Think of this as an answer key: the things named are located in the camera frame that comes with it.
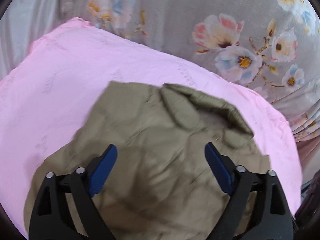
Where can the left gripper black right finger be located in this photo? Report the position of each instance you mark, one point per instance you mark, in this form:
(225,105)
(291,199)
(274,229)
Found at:
(257,206)

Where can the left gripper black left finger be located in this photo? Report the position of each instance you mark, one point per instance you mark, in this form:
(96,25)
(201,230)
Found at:
(64,207)

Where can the khaki puffer jacket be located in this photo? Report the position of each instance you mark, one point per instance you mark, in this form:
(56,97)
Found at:
(161,186)

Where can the pink bed sheet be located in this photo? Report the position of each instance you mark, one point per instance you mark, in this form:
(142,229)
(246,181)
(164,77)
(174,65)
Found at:
(48,98)

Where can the grey floral quilt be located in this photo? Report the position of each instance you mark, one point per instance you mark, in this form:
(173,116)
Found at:
(270,46)

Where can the silver satin curtain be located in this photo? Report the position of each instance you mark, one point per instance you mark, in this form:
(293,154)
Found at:
(24,22)

